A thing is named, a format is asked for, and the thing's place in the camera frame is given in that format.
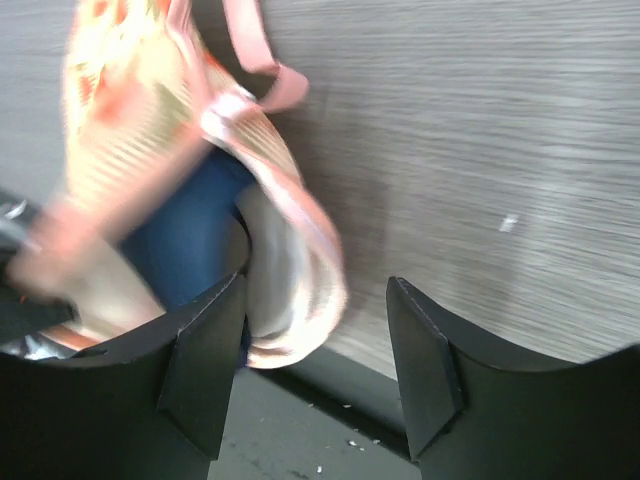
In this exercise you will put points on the pink mesh laundry bag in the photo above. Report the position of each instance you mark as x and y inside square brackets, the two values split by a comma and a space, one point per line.
[143, 100]

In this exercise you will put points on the navy blue bra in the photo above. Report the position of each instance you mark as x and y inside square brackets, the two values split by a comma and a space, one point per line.
[180, 250]

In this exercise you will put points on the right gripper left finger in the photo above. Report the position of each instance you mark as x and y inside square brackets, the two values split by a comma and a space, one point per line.
[149, 404]

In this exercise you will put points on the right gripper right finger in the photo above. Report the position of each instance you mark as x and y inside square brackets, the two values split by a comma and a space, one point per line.
[477, 406]

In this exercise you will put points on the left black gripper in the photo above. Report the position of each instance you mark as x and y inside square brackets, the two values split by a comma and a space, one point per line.
[23, 311]

